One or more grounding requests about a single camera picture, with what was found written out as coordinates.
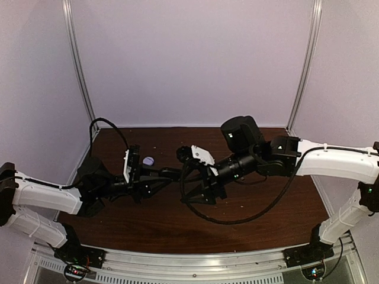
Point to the aluminium frame post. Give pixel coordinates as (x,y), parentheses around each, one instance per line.
(316,18)
(74,49)

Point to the right circuit board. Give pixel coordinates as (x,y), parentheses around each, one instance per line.
(314,273)

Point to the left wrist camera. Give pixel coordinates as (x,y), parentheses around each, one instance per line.
(131,162)

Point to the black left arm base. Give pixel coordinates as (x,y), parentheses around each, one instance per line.
(74,252)

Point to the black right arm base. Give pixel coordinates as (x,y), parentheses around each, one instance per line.
(314,251)

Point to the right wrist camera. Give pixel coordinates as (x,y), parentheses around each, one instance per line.
(198,155)

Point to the right aluminium frame post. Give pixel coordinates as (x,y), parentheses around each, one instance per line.
(316,18)

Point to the circuit board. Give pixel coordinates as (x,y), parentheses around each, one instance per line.
(314,273)
(75,272)

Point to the left circuit board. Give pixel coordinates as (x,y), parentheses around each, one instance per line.
(75,272)

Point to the lilac earbud charging case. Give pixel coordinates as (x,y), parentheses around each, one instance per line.
(149,161)

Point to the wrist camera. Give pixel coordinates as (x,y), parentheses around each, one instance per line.
(198,155)
(131,162)

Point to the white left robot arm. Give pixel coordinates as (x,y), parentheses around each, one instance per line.
(84,198)

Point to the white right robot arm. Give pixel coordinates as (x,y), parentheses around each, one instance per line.
(289,157)

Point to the left aluminium frame post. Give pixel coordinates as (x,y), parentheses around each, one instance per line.
(74,49)

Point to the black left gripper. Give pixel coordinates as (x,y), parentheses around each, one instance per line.
(135,189)

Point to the black oval charging case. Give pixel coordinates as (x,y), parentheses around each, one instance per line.
(173,174)

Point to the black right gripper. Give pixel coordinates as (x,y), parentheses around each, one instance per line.
(209,178)

